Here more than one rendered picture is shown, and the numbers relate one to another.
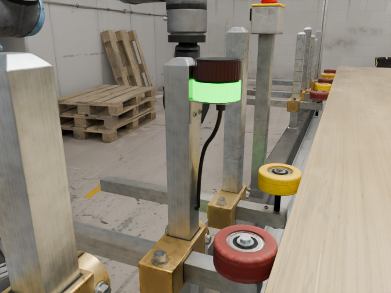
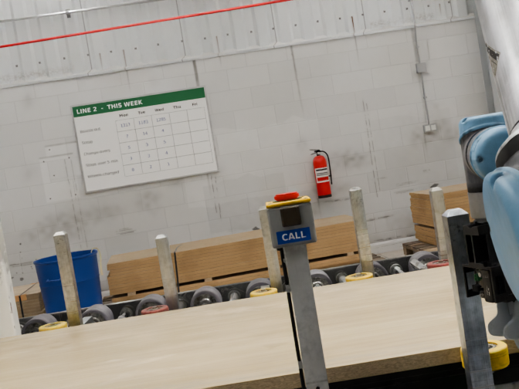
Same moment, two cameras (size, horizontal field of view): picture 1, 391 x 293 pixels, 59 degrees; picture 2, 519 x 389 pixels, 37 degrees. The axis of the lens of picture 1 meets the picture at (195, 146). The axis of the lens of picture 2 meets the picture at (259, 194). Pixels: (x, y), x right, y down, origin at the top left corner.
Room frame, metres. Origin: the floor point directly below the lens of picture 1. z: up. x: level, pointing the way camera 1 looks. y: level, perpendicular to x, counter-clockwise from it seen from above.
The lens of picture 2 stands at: (1.43, 0.92, 1.30)
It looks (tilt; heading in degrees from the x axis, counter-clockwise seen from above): 3 degrees down; 247
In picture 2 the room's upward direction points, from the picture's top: 9 degrees counter-clockwise
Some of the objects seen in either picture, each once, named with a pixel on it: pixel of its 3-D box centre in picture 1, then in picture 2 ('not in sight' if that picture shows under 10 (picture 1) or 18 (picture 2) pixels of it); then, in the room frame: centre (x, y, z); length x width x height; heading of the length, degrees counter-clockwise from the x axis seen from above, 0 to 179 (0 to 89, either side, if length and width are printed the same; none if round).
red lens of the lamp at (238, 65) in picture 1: (217, 68); not in sight; (0.43, -0.03, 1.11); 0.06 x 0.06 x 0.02
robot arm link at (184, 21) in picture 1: (185, 23); (496, 204); (0.68, 0.02, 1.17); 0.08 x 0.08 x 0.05
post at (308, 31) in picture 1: (303, 75); not in sight; (1.83, -0.57, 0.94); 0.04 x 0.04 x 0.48; 67
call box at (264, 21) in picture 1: (267, 20); (290, 223); (0.92, -0.18, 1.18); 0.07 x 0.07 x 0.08; 67
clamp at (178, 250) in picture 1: (179, 254); not in sight; (0.43, 0.02, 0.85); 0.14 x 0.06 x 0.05; 157
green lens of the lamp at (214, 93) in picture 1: (216, 89); not in sight; (0.43, -0.03, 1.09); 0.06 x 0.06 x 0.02
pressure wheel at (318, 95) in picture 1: (317, 103); not in sight; (1.52, -0.55, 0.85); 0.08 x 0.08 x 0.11
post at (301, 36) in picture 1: (297, 86); not in sight; (1.60, -0.47, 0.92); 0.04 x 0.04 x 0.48; 67
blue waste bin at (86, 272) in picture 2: not in sight; (73, 293); (0.47, -5.83, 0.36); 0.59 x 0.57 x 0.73; 73
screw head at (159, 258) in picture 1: (159, 256); not in sight; (0.38, 0.05, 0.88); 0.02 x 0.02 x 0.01
